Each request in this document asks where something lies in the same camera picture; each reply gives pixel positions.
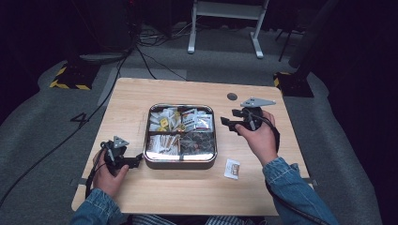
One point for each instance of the pile of white red-label packets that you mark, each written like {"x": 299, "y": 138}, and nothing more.
{"x": 197, "y": 120}

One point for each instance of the person's right hand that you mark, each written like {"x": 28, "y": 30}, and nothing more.
{"x": 261, "y": 142}

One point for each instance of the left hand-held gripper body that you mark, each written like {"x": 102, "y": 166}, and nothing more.
{"x": 114, "y": 153}

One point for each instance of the white metal table frame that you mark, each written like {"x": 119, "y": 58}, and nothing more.
{"x": 225, "y": 9}

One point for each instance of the person's striped clothing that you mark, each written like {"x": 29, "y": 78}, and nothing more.
{"x": 187, "y": 220}

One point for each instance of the black yellow-striped stand base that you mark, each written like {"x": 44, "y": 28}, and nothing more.
{"x": 294, "y": 86}
{"x": 75, "y": 78}

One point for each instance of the black tripod legs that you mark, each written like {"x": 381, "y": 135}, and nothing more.
{"x": 286, "y": 43}

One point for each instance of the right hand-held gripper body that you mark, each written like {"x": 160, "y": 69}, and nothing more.
{"x": 252, "y": 117}

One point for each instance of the grey tape strip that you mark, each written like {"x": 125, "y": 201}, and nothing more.
{"x": 313, "y": 181}

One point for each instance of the pile of white brown packets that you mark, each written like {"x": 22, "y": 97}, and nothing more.
{"x": 163, "y": 145}

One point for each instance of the square metal compartment tray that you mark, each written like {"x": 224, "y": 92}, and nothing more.
{"x": 180, "y": 161}

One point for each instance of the grey round table grommet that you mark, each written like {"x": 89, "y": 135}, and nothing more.
{"x": 232, "y": 96}

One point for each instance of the person's left hand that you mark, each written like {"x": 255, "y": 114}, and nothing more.
{"x": 108, "y": 179}

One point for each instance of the pile of dark packets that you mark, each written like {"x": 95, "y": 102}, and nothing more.
{"x": 197, "y": 143}

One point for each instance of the single white brown sachet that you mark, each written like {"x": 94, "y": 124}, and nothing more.
{"x": 232, "y": 168}

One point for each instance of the dark slanted stand pole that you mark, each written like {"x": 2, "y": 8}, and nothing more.
{"x": 313, "y": 37}

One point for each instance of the pile of white yellow packets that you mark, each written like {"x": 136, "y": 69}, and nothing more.
{"x": 164, "y": 120}

